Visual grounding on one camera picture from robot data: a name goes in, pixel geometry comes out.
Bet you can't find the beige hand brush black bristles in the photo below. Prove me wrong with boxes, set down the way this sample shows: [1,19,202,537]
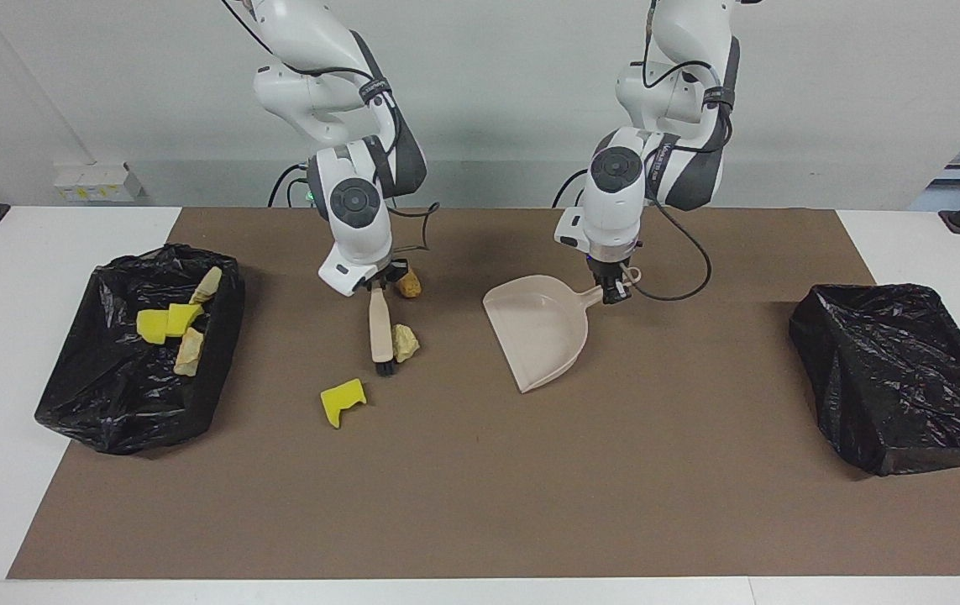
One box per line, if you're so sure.
[369,286,396,376]

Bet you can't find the pale yellow food piece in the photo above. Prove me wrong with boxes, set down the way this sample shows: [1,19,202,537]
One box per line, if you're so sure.
[391,324,421,363]

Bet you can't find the beige plastic dustpan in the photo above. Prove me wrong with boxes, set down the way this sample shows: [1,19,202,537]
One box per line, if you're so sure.
[482,267,642,394]

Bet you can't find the notched yellow sponge piece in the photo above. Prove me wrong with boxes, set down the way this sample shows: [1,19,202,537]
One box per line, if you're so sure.
[320,378,367,429]

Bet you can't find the striped toy croissant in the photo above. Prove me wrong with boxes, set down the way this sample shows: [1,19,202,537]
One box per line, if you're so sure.
[188,266,223,305]
[173,327,205,376]

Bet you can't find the small yellow sponge piece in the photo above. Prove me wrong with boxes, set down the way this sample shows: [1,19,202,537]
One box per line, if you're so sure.
[167,302,205,337]

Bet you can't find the large yellow sponge piece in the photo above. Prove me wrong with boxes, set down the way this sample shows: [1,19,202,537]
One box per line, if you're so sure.
[137,309,170,345]

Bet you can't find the black bag lined bin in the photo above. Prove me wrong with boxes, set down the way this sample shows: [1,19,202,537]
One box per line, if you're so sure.
[789,283,960,477]
[34,244,247,456]

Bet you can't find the brown table mat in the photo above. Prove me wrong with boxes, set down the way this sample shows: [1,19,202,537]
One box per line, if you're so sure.
[8,207,960,581]

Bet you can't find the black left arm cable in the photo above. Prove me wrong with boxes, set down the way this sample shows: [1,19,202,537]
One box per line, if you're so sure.
[629,0,739,303]

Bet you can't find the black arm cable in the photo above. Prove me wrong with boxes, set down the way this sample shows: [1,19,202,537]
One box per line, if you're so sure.
[629,0,739,303]
[223,0,441,255]

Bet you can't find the black left base cable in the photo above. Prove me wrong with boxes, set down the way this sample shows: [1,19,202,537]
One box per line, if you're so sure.
[552,166,591,208]

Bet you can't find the black base cable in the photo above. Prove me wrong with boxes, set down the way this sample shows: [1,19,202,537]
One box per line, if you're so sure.
[552,166,591,208]
[268,162,314,208]

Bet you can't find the black right base cable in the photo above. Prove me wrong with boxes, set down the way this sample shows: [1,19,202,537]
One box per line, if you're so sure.
[268,162,314,208]

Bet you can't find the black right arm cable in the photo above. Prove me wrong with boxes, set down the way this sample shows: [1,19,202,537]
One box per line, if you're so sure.
[223,0,441,255]

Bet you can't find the white wall socket box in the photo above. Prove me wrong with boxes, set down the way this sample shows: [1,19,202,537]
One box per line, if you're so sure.
[54,162,144,204]

